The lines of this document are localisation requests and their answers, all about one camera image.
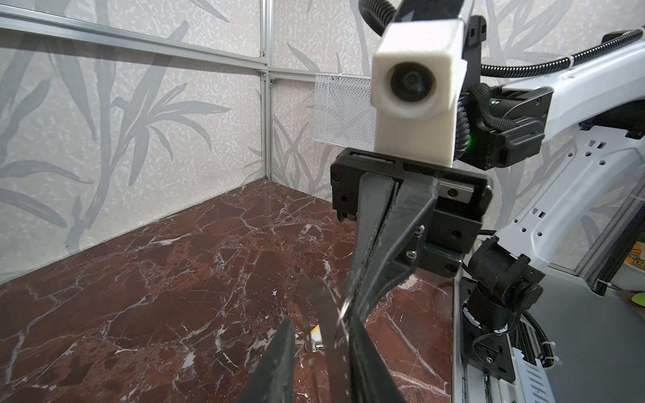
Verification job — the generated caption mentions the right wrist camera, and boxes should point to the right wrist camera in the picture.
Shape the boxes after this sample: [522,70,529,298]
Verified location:
[371,19,467,167]

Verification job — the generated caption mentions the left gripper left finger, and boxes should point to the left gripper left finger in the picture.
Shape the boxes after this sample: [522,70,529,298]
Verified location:
[237,317,296,403]

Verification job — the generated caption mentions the white wire mesh basket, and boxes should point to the white wire mesh basket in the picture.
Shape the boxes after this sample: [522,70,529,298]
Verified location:
[312,75,376,151]

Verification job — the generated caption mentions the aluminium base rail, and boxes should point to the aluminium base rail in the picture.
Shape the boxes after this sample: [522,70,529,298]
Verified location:
[450,271,558,403]

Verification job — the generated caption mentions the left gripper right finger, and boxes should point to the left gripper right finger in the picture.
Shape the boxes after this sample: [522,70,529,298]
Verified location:
[349,314,406,403]

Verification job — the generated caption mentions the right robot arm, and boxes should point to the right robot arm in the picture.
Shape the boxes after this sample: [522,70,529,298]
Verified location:
[331,20,644,320]

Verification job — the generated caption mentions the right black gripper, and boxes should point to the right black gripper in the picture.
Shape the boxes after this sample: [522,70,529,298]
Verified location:
[330,149,492,322]

